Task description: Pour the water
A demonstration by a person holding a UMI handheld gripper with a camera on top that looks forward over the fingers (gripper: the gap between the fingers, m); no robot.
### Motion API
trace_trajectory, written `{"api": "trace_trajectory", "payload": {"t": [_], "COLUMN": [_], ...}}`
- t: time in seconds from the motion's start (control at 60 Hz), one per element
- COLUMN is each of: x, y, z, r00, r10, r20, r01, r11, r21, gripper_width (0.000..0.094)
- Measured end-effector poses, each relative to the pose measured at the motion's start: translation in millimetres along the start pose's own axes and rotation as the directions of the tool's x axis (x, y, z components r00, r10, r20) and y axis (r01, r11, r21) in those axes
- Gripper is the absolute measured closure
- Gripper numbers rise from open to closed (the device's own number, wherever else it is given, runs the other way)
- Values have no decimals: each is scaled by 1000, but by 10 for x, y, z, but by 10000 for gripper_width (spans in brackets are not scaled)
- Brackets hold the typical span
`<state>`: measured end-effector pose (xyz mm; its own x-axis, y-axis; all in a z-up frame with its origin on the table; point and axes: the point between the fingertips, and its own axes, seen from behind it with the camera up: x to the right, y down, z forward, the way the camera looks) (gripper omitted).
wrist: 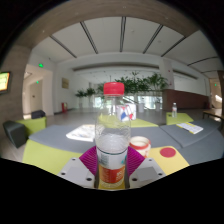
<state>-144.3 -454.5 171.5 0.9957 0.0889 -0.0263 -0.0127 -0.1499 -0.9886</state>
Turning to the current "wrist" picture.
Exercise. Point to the red fire extinguisher box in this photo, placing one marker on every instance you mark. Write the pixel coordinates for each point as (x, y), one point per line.
(63, 107)

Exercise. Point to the wooden bench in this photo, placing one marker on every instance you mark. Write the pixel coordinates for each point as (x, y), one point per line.
(213, 115)

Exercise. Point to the dark grey armchair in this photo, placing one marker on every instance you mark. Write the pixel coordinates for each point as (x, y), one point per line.
(15, 133)

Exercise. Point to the brown wooden reception counter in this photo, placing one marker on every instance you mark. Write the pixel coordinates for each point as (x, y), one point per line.
(186, 99)

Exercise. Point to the small clear water bottle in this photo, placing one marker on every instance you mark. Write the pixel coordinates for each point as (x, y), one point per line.
(174, 111)

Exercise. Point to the small lime green table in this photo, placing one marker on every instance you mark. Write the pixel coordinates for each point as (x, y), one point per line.
(183, 118)

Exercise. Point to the green exit sign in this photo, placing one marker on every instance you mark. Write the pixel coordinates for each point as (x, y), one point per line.
(41, 65)

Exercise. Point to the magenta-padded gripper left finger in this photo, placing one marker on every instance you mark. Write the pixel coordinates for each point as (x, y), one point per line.
(75, 171)

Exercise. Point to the framed wall picture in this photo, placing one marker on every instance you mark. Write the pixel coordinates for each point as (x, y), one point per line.
(65, 83)

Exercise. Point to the white colourful magazine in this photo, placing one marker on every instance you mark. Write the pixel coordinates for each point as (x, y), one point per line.
(81, 133)

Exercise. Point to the clear red-capped water bottle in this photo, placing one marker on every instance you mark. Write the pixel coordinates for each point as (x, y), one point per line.
(112, 146)

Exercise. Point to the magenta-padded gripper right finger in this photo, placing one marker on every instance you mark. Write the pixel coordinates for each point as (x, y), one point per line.
(148, 171)

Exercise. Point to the wall-mounted display screen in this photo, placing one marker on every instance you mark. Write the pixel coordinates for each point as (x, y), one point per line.
(4, 82)

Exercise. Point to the red and white cup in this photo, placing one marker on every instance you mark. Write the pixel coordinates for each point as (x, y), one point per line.
(140, 143)

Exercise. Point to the yellow and white booklet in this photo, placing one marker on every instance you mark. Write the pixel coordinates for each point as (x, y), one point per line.
(190, 127)

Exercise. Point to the white box with coloured triangles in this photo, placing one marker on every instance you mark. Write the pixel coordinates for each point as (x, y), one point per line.
(133, 111)

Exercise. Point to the group of potted green plants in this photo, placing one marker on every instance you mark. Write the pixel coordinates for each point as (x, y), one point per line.
(140, 85)

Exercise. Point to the wide lime green table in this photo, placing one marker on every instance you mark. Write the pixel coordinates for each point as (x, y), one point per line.
(143, 123)

